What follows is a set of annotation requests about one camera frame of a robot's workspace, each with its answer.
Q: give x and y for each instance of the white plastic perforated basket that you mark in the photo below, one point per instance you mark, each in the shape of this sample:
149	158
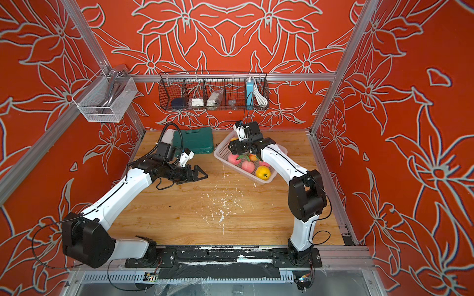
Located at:
255	166

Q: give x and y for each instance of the black wire wall basket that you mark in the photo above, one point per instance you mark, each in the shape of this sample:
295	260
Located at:
190	85

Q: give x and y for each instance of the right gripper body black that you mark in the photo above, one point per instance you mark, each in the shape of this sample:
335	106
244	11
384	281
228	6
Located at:
241	147

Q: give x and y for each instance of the dark round container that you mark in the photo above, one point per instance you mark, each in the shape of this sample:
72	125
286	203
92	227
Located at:
178	103

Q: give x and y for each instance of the clear plastic bag packet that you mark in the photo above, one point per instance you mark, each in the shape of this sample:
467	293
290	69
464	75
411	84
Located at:
215	100

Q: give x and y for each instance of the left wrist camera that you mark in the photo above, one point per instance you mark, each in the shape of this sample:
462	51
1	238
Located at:
185	156

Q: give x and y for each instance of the yellow peach front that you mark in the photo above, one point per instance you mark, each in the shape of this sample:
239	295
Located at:
263	172

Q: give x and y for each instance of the small white box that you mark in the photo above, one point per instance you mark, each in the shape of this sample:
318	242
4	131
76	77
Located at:
168	136

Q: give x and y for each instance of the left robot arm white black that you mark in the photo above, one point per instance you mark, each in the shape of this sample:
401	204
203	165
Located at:
85	235

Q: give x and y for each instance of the white mesh wall basket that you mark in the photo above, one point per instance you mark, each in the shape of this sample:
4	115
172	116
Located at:
88	103

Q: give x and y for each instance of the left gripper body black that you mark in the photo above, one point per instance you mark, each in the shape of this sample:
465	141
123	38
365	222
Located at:
179	173

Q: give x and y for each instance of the pink peach with leaf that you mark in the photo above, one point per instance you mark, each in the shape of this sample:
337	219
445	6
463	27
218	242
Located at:
262	163

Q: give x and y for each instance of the green plastic tool case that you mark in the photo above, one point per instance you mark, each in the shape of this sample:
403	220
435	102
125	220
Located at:
199	141

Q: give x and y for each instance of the orange red peach front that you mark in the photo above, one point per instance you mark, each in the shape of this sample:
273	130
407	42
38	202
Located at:
253	158

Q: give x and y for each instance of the white packet in basket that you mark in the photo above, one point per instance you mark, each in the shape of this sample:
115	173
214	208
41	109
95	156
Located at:
196	102

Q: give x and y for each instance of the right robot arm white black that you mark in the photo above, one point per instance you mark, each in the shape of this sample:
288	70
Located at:
306	196

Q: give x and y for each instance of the light blue box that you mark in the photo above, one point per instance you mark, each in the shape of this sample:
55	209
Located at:
249	93

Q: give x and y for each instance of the metal tongs in basket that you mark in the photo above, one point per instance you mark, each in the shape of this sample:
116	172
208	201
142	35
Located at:
114	88

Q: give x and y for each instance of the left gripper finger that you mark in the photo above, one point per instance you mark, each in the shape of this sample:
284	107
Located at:
193	179
199	172

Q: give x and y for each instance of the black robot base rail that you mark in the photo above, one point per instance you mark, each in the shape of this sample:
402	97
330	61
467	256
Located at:
256	263

